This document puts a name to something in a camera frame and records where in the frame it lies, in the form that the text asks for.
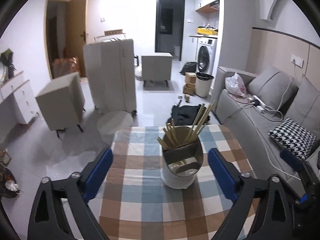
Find houndstooth black white pillow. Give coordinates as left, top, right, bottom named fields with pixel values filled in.
left=268, top=118, right=317, bottom=159

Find right grey back cushion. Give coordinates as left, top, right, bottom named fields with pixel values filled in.
left=285, top=75, right=319, bottom=138

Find grey cushion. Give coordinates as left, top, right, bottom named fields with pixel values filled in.
left=248, top=66, right=299, bottom=109
left=285, top=75, right=319, bottom=138

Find white power strip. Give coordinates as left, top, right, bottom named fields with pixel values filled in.
left=247, top=95, right=266, bottom=113

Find grey sofa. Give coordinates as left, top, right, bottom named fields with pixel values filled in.
left=212, top=64, right=320, bottom=198

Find plaid checkered tablecloth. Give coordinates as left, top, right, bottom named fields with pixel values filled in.
left=62, top=124, right=261, bottom=240

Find left grey back cushion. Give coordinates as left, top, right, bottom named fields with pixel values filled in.
left=248, top=66, right=299, bottom=109

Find pink white plastic bag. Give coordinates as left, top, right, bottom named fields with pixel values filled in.
left=225, top=73, right=247, bottom=98

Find white utensil holder cup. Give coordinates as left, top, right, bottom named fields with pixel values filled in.
left=161, top=126, right=204, bottom=190

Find chopsticks in right compartment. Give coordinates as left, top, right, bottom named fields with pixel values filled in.
left=184, top=101, right=215, bottom=144

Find chopsticks in compartment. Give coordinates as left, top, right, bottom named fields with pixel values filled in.
left=184, top=101, right=215, bottom=144
left=157, top=119, right=178, bottom=150

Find round white stool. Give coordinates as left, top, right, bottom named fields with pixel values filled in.
left=97, top=111, right=133, bottom=145

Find white nightstand cabinet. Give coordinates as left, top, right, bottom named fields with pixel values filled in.
left=36, top=72, right=85, bottom=137

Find white drawer dresser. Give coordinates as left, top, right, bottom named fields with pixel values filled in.
left=1, top=71, right=40, bottom=125

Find black backpack on floor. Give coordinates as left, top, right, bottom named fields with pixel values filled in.
left=167, top=105, right=201, bottom=126

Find chopsticks in left compartment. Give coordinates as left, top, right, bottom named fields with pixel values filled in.
left=157, top=119, right=178, bottom=150

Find beige trash bin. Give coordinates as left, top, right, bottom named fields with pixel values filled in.
left=195, top=72, right=214, bottom=98

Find brown cardboard boxes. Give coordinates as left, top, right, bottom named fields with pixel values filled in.
left=183, top=72, right=196, bottom=96

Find black garbage bag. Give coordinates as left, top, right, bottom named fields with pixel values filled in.
left=180, top=61, right=197, bottom=75

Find white washing machine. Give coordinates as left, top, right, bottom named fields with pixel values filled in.
left=197, top=37, right=216, bottom=75

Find yellow crate on counter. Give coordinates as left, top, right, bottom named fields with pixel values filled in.
left=197, top=27, right=218, bottom=36

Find wooden rack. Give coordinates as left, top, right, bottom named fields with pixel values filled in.
left=94, top=29, right=126, bottom=43

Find brown wooden door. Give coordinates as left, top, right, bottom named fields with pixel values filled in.
left=65, top=0, right=88, bottom=77

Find white charging cable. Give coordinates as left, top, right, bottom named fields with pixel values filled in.
left=240, top=80, right=301, bottom=181

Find white wall socket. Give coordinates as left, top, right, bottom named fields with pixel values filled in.
left=291, top=54, right=304, bottom=68

